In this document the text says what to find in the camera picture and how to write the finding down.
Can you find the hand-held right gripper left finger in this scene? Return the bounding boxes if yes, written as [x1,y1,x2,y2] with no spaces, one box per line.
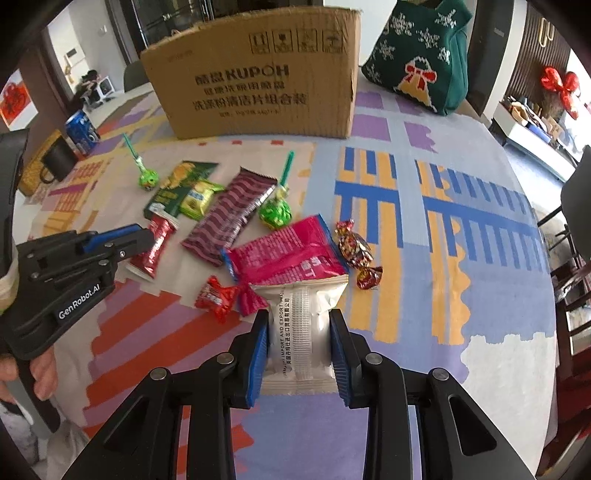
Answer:
[69,308,271,480]

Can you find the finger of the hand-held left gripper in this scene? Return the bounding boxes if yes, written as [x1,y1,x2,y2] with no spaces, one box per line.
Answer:
[27,229,158,302]
[16,224,145,269]

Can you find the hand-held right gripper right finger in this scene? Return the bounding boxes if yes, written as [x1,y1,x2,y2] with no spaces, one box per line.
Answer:
[327,308,550,480]

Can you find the red stick snack packet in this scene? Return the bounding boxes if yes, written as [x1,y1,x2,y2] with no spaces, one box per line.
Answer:
[127,213,181,280]

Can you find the white snack packet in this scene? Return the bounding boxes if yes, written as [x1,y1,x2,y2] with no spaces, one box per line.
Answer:
[249,273,349,395]

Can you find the dark green snack packet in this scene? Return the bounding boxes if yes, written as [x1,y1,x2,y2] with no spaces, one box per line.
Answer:
[143,160,219,221]

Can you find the brown cardboard box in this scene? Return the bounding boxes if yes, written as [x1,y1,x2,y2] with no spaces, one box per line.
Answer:
[140,6,362,140]

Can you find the person's left hand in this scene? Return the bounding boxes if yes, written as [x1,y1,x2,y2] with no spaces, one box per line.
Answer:
[0,344,58,404]

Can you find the magenta candy wrapper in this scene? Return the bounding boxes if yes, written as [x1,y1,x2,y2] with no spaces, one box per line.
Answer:
[238,285,269,317]

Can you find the small green lollipop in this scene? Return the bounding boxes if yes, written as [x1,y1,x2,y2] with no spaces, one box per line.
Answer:
[122,134,159,191]

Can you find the red wrapped candy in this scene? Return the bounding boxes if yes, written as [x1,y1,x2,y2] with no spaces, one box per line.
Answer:
[194,276,241,324]

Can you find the yellow-green small snack packet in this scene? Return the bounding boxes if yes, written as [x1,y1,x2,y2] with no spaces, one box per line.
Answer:
[178,180,226,219]

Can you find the small brown-red foil candy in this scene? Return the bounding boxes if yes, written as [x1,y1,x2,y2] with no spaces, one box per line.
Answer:
[355,265,384,291]

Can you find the black mug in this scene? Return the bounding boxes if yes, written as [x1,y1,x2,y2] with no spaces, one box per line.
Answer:
[39,137,78,183]

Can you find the maroon striped snack packet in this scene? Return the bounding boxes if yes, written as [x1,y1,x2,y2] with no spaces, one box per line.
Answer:
[181,168,278,268]

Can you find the yellow woven box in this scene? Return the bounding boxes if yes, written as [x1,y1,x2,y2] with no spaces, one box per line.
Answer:
[18,129,70,197]

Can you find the pink snack packet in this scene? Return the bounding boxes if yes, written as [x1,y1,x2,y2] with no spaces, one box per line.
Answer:
[224,213,351,286]

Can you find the blue soda can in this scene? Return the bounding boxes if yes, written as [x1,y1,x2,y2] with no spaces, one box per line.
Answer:
[65,110,101,154]

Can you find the large brown-red foil candy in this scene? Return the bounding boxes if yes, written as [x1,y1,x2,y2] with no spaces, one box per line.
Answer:
[335,219,374,269]

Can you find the white clothing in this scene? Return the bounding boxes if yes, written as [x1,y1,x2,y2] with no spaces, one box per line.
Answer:
[0,401,88,480]

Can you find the large green lollipop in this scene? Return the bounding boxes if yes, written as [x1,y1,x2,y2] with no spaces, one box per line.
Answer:
[259,151,296,230]

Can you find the small white shelf unit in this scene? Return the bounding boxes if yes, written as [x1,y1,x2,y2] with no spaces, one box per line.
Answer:
[76,69,116,109]

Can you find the grey upholstered chair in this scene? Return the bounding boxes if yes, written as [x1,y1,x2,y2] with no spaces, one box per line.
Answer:
[124,60,149,90]
[561,145,591,222]

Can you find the red and white door poster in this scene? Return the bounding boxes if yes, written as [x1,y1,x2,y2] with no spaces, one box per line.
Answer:
[0,69,38,130]

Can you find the dark wooden chair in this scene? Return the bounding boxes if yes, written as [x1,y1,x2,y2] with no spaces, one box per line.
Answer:
[538,203,591,402]

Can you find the white low cabinet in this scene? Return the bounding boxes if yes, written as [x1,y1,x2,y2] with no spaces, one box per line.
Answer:
[489,99,585,183]

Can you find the pile of small boxes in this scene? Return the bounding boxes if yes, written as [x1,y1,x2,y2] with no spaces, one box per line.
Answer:
[503,95,568,139]

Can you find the green knitted snowflake bag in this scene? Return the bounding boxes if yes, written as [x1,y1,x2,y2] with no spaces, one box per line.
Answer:
[361,0,472,116]

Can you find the dark brown room door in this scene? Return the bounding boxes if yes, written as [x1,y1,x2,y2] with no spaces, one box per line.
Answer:
[468,0,504,118]

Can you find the red foil bow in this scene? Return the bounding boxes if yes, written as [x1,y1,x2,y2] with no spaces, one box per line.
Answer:
[540,66,581,118]

